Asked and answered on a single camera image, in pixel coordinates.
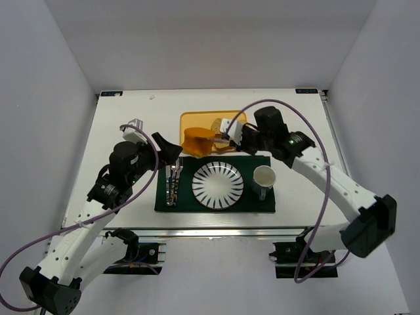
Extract metal tongs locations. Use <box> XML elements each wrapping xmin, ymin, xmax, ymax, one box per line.
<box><xmin>196</xmin><ymin>136</ymin><xmax>230</xmax><ymax>146</ymax></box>

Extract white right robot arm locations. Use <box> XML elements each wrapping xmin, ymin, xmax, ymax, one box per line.
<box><xmin>220</xmin><ymin>106</ymin><xmax>397</xmax><ymax>258</ymax></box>

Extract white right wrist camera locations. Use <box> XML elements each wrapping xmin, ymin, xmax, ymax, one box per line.
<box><xmin>220</xmin><ymin>118</ymin><xmax>244</xmax><ymax>145</ymax></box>

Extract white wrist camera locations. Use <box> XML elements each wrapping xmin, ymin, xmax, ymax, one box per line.
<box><xmin>119</xmin><ymin>118</ymin><xmax>147</xmax><ymax>143</ymax></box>
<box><xmin>220</xmin><ymin>118</ymin><xmax>244</xmax><ymax>145</ymax></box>

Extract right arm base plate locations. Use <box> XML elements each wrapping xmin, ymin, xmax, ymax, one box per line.
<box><xmin>268</xmin><ymin>242</ymin><xmax>338</xmax><ymax>279</ymax></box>

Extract blue label corner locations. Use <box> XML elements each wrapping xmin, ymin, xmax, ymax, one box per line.
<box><xmin>100</xmin><ymin>91</ymin><xmax>123</xmax><ymax>97</ymax></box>
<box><xmin>295</xmin><ymin>88</ymin><xmax>318</xmax><ymax>94</ymax></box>

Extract seeded bread slice upper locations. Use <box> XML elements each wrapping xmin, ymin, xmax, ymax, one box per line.
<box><xmin>211</xmin><ymin>118</ymin><xmax>222</xmax><ymax>134</ymax></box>

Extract yellow plastic tray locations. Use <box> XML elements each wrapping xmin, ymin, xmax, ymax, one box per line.
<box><xmin>179</xmin><ymin>110</ymin><xmax>248</xmax><ymax>154</ymax></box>

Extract round orange bread loaf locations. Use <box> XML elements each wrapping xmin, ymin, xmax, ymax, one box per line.
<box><xmin>182</xmin><ymin>127</ymin><xmax>221</xmax><ymax>158</ymax></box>

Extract seeded bread slice lower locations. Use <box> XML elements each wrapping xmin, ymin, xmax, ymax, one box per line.
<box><xmin>213</xmin><ymin>143</ymin><xmax>234</xmax><ymax>154</ymax></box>

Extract blue label left corner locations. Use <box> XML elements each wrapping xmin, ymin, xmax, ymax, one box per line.
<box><xmin>100</xmin><ymin>91</ymin><xmax>123</xmax><ymax>97</ymax></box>

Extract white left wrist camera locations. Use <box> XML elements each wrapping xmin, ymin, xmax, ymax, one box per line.
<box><xmin>119</xmin><ymin>118</ymin><xmax>147</xmax><ymax>143</ymax></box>

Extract white mug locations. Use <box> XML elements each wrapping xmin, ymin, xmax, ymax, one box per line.
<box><xmin>251</xmin><ymin>165</ymin><xmax>276</xmax><ymax>201</ymax></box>

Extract blue label right corner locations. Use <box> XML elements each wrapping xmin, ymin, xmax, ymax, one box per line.
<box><xmin>295</xmin><ymin>88</ymin><xmax>318</xmax><ymax>94</ymax></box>

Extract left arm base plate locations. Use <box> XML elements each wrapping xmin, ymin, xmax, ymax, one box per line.
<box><xmin>104</xmin><ymin>243</ymin><xmax>167</xmax><ymax>276</ymax></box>

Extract dark green placemat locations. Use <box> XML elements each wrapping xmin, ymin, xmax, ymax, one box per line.
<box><xmin>154</xmin><ymin>155</ymin><xmax>276</xmax><ymax>213</ymax></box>

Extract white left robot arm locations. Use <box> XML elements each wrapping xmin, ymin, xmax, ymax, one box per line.
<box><xmin>19</xmin><ymin>133</ymin><xmax>182</xmax><ymax>314</ymax></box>

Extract metal spoon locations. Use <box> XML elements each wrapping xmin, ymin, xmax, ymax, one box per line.
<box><xmin>165</xmin><ymin>165</ymin><xmax>174</xmax><ymax>207</ymax></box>

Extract seeded bread slice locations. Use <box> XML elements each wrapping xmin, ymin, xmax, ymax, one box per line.
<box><xmin>211</xmin><ymin>118</ymin><xmax>222</xmax><ymax>134</ymax></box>
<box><xmin>213</xmin><ymin>143</ymin><xmax>234</xmax><ymax>154</ymax></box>

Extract white blue striped plate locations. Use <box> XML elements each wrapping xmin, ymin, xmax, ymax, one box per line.
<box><xmin>192</xmin><ymin>161</ymin><xmax>244</xmax><ymax>211</ymax></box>

